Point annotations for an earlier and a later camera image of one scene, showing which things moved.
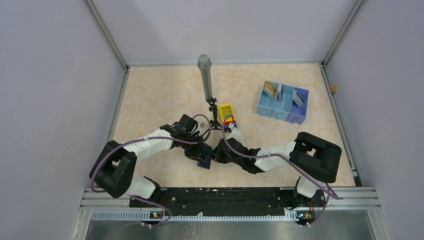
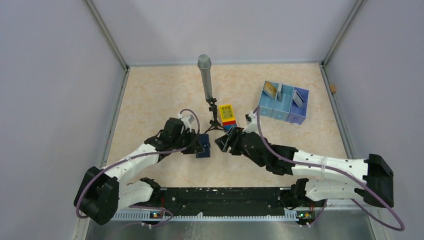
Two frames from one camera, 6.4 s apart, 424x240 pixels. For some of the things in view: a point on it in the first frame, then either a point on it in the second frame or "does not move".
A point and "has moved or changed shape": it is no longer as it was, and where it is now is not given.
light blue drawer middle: [281, 109] does not move
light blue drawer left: [266, 103] does not move
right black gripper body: [221, 156] -> [238, 148]
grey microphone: [204, 63] does not move
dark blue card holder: [206, 163] has moved or changed shape
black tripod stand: [214, 123] does not move
